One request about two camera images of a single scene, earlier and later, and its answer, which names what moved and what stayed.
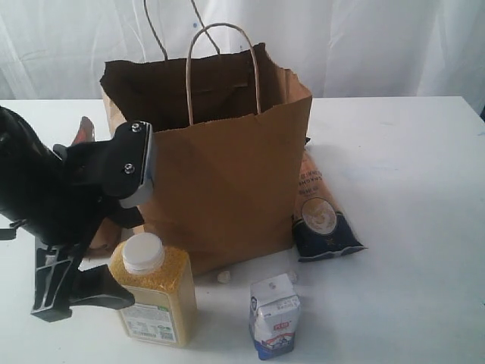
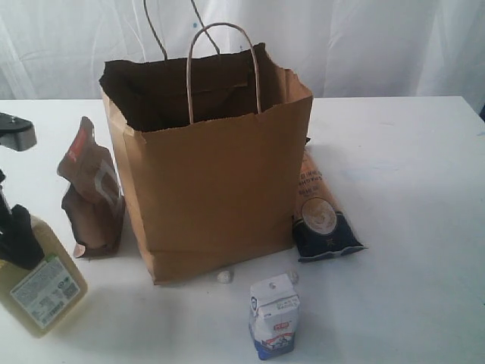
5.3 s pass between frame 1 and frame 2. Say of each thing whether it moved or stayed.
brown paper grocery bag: stayed
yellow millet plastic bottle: moved
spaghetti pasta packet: stayed
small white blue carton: stayed
